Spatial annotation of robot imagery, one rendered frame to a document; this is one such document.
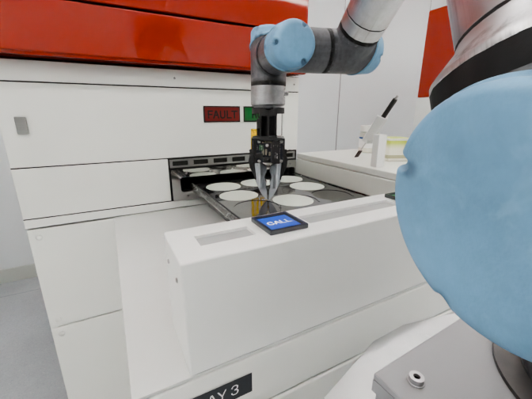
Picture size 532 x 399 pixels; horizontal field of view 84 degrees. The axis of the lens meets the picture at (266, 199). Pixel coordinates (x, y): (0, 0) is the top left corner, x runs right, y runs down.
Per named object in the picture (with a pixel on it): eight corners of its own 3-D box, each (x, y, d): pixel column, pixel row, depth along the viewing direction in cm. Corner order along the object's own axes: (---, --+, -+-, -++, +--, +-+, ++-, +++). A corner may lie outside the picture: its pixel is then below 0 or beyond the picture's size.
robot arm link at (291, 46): (338, 17, 48) (310, 34, 58) (271, 12, 45) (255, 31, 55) (335, 70, 50) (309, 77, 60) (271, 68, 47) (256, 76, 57)
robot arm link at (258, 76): (255, 20, 54) (245, 32, 62) (255, 83, 58) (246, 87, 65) (294, 23, 56) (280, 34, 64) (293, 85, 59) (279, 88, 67)
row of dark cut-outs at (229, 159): (169, 168, 87) (169, 159, 86) (294, 157, 107) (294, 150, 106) (170, 168, 87) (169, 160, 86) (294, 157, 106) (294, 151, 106)
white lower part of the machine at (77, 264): (89, 328, 156) (59, 178, 133) (233, 287, 193) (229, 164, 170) (81, 461, 97) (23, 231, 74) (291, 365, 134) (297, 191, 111)
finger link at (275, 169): (267, 204, 67) (267, 165, 64) (267, 197, 73) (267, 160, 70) (281, 205, 67) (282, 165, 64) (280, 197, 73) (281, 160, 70)
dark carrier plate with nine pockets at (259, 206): (195, 186, 87) (195, 184, 87) (293, 175, 103) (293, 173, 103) (241, 222, 58) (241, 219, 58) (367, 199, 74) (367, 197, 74)
